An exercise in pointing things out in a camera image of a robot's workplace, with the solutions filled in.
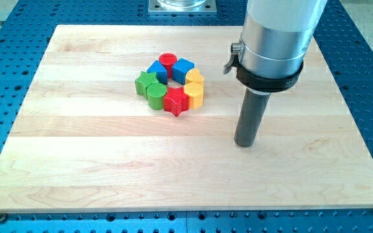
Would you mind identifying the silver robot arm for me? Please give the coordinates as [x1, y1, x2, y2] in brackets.
[240, 0, 327, 78]

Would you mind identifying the yellow heart block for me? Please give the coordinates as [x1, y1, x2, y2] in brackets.
[185, 68, 204, 85]

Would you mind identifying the blue cube block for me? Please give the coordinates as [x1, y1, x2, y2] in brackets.
[172, 58, 195, 85]

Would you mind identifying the red star block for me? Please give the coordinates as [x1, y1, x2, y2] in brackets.
[163, 87, 189, 117]

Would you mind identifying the yellow hexagon block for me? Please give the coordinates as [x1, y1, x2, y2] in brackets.
[184, 82, 203, 109]

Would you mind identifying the green cylinder block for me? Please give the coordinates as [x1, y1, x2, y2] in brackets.
[147, 83, 167, 110]

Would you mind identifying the blue triangle block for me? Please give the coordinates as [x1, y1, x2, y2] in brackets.
[146, 60, 168, 85]

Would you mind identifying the green star block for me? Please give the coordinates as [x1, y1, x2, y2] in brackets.
[135, 71, 159, 100]

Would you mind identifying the red cylinder block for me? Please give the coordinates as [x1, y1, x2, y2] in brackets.
[159, 52, 177, 78]

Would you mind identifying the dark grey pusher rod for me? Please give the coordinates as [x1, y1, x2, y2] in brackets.
[234, 89, 270, 148]

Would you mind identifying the light wooden board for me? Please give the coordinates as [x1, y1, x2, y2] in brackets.
[0, 25, 373, 213]

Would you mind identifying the black clamp ring with lever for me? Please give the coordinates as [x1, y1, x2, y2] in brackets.
[223, 42, 304, 94]

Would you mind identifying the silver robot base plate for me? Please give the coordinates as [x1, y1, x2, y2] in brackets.
[147, 0, 217, 16]

